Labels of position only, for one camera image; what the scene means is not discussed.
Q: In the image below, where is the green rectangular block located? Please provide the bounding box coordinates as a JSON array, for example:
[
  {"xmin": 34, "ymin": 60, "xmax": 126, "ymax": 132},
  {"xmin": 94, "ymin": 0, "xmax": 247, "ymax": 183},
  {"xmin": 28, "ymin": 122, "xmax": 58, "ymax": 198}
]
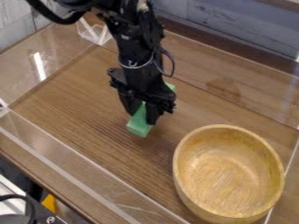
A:
[{"xmin": 126, "ymin": 82, "xmax": 177, "ymax": 137}]

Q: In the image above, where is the clear acrylic enclosure wall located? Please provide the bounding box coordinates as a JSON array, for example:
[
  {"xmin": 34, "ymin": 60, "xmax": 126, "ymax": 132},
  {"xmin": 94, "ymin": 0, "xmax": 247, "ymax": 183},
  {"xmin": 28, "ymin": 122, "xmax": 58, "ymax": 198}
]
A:
[{"xmin": 0, "ymin": 10, "xmax": 299, "ymax": 224}]

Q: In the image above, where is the yellow warning sticker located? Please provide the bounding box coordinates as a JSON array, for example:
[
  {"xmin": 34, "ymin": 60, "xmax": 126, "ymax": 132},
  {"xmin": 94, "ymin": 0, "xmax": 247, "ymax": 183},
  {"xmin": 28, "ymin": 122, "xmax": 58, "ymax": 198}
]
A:
[{"xmin": 42, "ymin": 194, "xmax": 58, "ymax": 214}]

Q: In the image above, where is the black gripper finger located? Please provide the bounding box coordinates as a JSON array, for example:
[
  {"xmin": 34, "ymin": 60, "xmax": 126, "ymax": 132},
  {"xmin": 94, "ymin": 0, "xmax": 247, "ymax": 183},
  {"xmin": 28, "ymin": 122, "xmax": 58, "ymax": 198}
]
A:
[
  {"xmin": 118, "ymin": 90, "xmax": 143, "ymax": 116},
  {"xmin": 146, "ymin": 102, "xmax": 162, "ymax": 125}
]

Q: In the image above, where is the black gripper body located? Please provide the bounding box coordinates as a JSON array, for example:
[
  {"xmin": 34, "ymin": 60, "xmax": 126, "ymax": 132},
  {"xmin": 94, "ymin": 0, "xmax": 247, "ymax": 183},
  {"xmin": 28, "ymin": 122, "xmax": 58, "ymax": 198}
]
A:
[{"xmin": 107, "ymin": 60, "xmax": 178, "ymax": 115}]

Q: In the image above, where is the black cable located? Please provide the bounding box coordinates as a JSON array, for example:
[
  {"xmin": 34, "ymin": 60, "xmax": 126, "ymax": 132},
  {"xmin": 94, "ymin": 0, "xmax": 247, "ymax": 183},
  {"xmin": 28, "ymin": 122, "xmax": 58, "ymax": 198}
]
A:
[{"xmin": 0, "ymin": 193, "xmax": 36, "ymax": 224}]

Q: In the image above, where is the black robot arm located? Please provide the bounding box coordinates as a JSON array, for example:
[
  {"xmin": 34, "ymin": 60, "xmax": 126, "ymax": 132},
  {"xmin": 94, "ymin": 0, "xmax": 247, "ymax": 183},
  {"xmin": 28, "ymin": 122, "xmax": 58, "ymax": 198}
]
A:
[{"xmin": 26, "ymin": 0, "xmax": 177, "ymax": 125}]

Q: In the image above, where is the brown wooden bowl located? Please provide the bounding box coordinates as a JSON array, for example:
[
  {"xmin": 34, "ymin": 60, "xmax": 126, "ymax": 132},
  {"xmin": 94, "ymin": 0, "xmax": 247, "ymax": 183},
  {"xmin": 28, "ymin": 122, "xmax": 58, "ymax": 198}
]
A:
[{"xmin": 173, "ymin": 124, "xmax": 286, "ymax": 224}]

